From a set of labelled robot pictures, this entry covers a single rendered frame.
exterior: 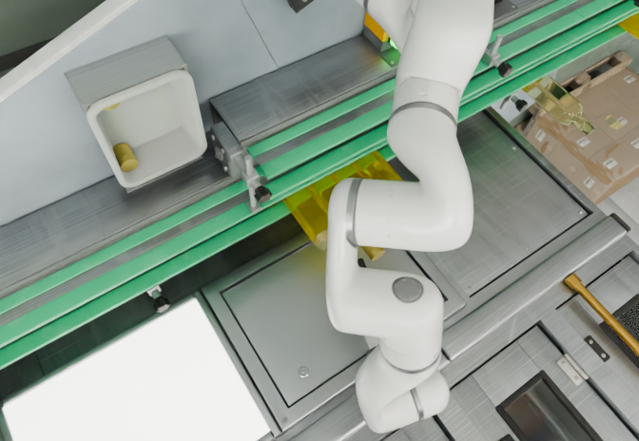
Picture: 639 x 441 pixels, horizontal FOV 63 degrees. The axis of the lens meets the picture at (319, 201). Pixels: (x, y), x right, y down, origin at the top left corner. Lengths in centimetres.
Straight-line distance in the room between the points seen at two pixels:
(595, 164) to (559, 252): 344
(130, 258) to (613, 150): 434
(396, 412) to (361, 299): 27
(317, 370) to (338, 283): 48
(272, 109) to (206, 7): 23
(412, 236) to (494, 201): 78
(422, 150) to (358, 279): 18
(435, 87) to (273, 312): 64
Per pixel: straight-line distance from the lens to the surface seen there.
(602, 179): 470
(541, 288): 127
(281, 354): 110
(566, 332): 128
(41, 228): 110
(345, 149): 110
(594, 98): 523
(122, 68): 89
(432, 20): 65
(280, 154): 100
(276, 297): 114
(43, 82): 92
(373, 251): 103
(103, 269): 104
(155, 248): 103
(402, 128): 62
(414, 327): 64
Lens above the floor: 144
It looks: 24 degrees down
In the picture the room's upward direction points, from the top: 143 degrees clockwise
